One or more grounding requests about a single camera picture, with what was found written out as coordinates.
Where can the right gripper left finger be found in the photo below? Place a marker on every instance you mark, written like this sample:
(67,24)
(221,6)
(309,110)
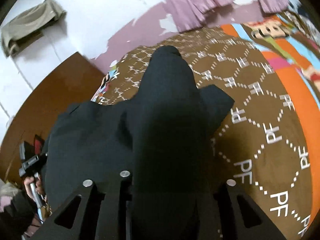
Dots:
(92,211)

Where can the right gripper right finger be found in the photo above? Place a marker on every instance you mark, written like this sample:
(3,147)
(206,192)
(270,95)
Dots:
(230,213)

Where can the black jacket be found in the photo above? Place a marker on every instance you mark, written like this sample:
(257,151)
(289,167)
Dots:
(161,135)

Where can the person's left hand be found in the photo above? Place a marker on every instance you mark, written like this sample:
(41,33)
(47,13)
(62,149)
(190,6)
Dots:
(32,185)

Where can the red bag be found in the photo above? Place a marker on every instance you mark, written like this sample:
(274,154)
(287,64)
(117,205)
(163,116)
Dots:
(38,144)

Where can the colourful monkey print blanket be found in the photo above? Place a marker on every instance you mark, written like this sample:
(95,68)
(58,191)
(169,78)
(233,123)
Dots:
(269,142)

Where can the brown wooden headboard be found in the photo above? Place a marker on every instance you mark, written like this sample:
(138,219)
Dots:
(73,81)

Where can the pink curtain left panel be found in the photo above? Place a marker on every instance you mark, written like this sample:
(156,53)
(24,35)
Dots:
(192,14)

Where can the beige cloth on wall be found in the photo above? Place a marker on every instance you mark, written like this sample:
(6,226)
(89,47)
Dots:
(16,34)

